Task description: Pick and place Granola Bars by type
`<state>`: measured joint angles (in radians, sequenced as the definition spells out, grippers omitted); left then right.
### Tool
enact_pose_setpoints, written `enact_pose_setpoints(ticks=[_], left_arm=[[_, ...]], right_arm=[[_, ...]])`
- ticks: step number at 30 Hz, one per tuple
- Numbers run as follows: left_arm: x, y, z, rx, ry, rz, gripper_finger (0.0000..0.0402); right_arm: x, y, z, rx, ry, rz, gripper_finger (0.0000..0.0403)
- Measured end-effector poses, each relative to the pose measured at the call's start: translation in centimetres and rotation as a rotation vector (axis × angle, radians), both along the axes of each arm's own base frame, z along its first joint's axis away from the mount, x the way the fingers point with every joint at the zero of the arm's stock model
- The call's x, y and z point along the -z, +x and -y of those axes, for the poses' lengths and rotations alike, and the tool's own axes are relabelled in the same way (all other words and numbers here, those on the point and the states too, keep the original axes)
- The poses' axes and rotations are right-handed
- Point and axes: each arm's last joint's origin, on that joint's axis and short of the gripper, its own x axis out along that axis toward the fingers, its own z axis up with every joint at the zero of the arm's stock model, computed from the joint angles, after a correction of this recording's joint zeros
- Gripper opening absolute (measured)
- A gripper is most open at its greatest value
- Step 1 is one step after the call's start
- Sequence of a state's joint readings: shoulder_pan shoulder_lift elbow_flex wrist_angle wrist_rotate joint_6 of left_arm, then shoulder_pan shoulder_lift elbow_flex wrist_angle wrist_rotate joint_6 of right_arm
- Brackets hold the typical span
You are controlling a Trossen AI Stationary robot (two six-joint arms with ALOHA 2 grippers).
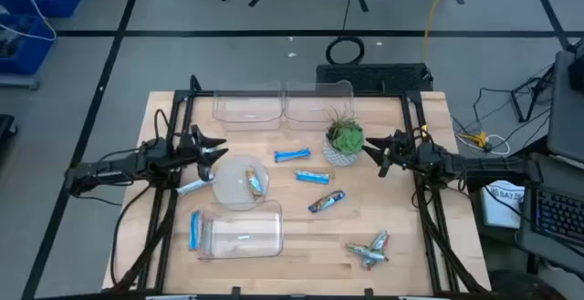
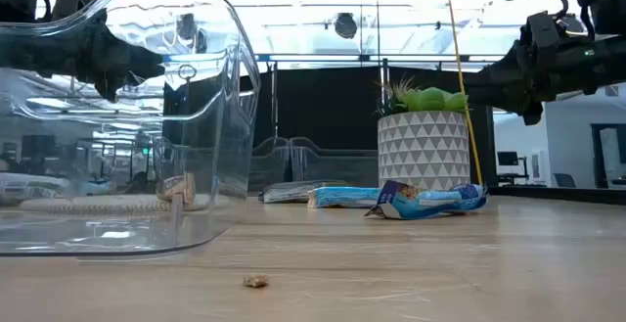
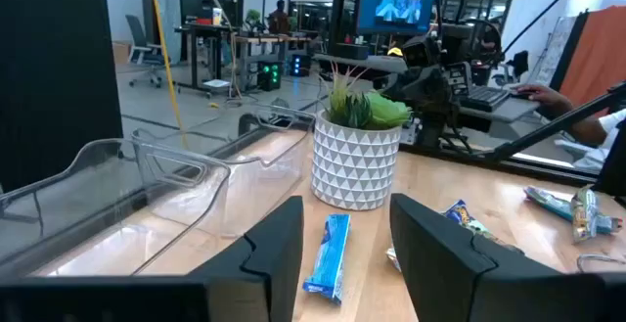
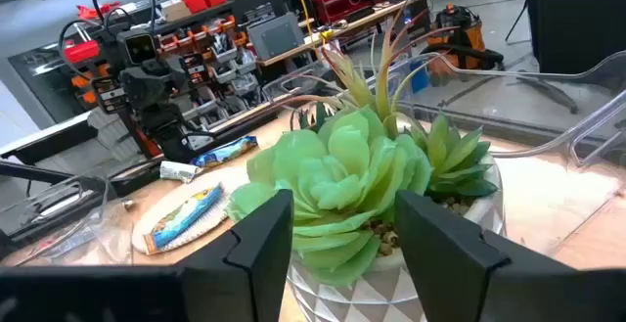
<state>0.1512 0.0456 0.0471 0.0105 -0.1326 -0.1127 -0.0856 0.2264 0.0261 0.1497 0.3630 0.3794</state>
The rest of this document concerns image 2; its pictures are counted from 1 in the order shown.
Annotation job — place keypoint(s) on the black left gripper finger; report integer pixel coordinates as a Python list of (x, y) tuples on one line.
[(111, 87), (132, 60)]

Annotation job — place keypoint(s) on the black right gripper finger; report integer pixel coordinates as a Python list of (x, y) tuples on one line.
[(533, 111), (496, 82)]

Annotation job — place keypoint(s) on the tan granola bar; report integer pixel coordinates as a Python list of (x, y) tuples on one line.
[(176, 187)]

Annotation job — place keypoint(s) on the large clear plastic bin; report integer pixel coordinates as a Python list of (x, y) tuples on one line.
[(220, 165)]

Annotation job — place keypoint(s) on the blue granola bar purple end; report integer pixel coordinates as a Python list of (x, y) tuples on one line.
[(430, 202)]

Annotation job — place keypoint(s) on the grey-green granola bar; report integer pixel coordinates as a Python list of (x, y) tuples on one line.
[(293, 192)]

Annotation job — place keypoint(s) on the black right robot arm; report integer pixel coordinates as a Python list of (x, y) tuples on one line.
[(606, 62)]

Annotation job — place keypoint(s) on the small granola crumb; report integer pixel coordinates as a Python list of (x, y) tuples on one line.
[(255, 280)]

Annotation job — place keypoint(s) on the black computer monitor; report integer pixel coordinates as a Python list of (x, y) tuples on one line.
[(507, 158)]

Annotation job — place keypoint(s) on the dark office chair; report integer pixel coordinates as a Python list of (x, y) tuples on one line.
[(565, 180)]

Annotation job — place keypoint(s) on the dark framed door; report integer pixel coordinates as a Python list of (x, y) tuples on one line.
[(609, 155)]

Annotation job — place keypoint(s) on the succulent in triangle-patterned pot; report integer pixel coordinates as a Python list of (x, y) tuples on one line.
[(423, 151)]

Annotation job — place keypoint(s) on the round woven white coaster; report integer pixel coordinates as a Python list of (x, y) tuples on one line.
[(98, 207)]

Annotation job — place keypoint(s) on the round black ceiling fixture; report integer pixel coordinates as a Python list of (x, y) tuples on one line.
[(345, 25)]

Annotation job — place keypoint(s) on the black partition screen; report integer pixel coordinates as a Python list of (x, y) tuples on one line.
[(332, 106)]

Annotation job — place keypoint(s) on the clear plastic sorting bin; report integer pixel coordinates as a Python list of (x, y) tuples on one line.
[(274, 165), (337, 168)]

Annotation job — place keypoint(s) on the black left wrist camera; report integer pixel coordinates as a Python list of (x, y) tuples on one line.
[(68, 6)]

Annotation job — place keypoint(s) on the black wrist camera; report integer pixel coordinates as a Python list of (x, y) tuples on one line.
[(540, 28), (68, 6)]

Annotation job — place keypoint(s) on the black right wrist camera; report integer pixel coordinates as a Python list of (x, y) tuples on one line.
[(540, 28)]

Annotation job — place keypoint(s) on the black aluminium table frame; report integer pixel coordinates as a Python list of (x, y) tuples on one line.
[(562, 196)]

